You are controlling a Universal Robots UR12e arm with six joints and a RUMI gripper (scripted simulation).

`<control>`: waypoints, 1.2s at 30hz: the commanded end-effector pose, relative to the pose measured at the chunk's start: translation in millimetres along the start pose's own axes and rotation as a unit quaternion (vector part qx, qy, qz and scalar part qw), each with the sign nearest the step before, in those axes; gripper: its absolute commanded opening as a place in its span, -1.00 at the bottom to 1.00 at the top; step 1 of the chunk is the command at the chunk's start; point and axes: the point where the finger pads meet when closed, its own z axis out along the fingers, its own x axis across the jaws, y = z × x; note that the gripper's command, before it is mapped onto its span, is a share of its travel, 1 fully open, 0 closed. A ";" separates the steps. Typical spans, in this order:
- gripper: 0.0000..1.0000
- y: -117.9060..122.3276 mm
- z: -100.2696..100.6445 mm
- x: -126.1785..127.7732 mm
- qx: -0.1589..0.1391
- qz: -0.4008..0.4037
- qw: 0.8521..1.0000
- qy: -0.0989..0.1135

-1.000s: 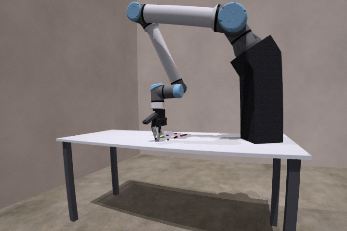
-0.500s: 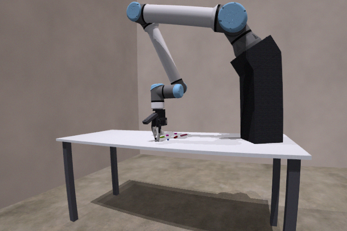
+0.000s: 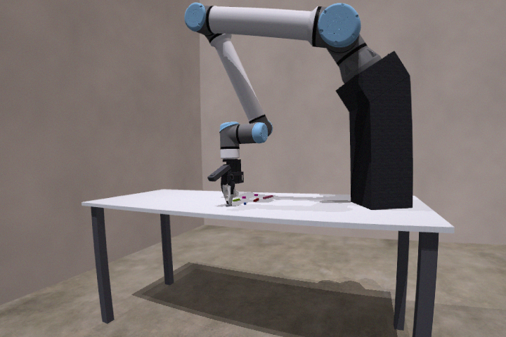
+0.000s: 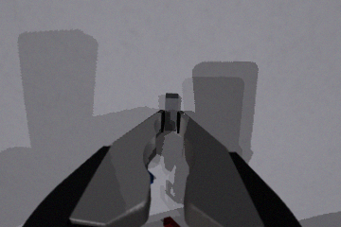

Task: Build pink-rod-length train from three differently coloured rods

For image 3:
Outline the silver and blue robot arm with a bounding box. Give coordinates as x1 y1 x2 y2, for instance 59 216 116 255
184 3 382 159

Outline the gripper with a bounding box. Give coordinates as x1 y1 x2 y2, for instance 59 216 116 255
221 159 244 206

